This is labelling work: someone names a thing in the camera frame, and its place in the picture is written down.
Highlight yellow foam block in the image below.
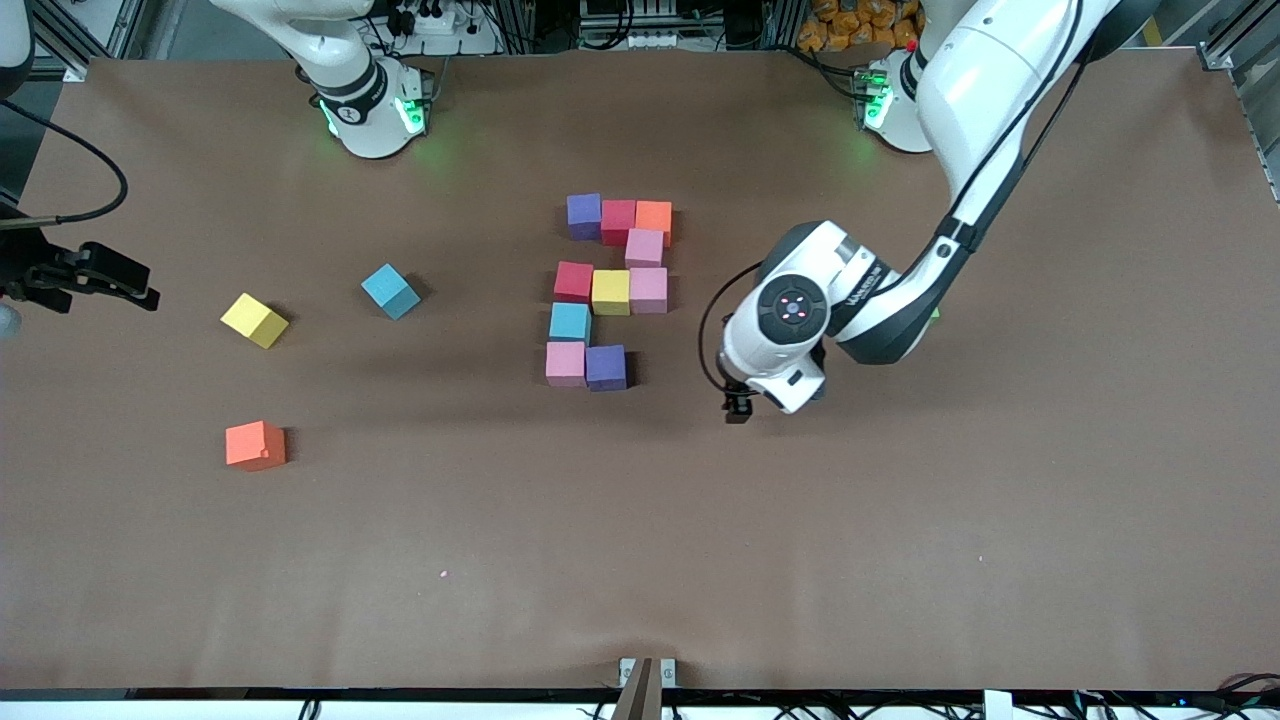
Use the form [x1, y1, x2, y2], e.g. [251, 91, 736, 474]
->
[592, 270, 633, 317]
[220, 292, 290, 350]

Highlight grey metal table edge bracket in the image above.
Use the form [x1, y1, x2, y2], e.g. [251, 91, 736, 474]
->
[618, 656, 678, 691]

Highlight cyan foam block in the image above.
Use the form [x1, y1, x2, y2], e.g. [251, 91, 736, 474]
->
[548, 302, 593, 346]
[361, 263, 422, 321]

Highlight brown tapered post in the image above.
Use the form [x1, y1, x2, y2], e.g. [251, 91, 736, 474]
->
[610, 657, 663, 720]

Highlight aluminium frame strut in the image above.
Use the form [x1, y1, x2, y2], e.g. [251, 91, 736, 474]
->
[30, 0, 149, 83]
[1198, 0, 1280, 73]

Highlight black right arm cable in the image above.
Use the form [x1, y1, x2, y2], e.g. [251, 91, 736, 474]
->
[0, 98, 129, 229]

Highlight purple foam block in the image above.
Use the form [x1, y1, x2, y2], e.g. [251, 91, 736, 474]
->
[585, 344, 629, 392]
[566, 193, 604, 242]

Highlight white power strip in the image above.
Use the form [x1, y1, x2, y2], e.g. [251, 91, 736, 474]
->
[385, 0, 501, 56]

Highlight grey electronics rack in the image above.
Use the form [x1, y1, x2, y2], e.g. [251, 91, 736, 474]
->
[578, 0, 736, 53]

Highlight pile of orange packets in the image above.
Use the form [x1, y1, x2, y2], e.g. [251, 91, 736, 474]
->
[797, 0, 926, 53]

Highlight tangled dark cables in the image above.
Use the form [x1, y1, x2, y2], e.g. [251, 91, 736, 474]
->
[1060, 672, 1280, 720]

